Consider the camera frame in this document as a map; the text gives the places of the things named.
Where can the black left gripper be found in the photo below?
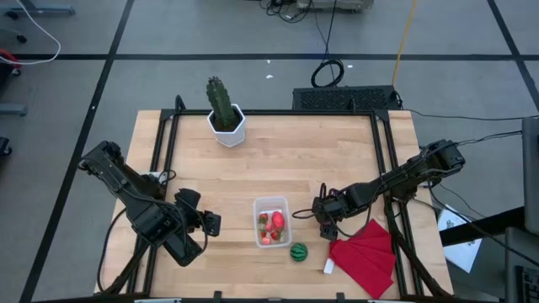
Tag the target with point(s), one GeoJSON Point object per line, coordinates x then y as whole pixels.
{"type": "Point", "coordinates": [183, 248]}

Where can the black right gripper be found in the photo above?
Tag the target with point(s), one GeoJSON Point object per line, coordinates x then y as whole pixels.
{"type": "Point", "coordinates": [332, 208]}

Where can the large red toy fruit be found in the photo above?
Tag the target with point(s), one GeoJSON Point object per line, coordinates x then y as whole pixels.
{"type": "Point", "coordinates": [278, 220]}

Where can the green toy watermelon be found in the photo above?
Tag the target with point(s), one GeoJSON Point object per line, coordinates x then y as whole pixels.
{"type": "Point", "coordinates": [299, 252]}

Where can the clear plastic container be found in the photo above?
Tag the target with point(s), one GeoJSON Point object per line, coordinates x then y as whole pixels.
{"type": "Point", "coordinates": [271, 203]}

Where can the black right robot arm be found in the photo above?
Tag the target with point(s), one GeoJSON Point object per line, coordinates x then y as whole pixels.
{"type": "Point", "coordinates": [404, 177]}

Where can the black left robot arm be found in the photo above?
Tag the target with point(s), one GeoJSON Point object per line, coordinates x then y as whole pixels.
{"type": "Point", "coordinates": [122, 185]}

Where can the red folded cloth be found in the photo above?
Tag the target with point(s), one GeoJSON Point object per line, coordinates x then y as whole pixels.
{"type": "Point", "coordinates": [362, 261]}

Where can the white hexagonal plant pot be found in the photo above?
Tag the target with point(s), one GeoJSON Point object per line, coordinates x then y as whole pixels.
{"type": "Point", "coordinates": [229, 136]}

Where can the green cactus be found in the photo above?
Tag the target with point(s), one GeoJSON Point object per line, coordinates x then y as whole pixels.
{"type": "Point", "coordinates": [219, 101]}

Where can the black perforated computer case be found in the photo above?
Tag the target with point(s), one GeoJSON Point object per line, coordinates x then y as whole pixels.
{"type": "Point", "coordinates": [337, 99]}

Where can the white paper sheet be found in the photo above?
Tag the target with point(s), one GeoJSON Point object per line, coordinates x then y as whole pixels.
{"type": "Point", "coordinates": [461, 254]}

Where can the black desk bar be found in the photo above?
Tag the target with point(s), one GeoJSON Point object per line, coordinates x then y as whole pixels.
{"type": "Point", "coordinates": [484, 226]}

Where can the grey equipment box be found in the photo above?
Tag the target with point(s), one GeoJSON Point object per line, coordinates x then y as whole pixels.
{"type": "Point", "coordinates": [332, 4]}

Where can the red object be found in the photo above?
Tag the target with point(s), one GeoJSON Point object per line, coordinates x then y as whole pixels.
{"type": "Point", "coordinates": [8, 56]}

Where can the grey furniture base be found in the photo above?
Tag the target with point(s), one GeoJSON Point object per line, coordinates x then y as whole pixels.
{"type": "Point", "coordinates": [42, 9]}

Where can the silver arm base bracket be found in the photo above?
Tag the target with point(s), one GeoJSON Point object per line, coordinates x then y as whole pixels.
{"type": "Point", "coordinates": [155, 174]}

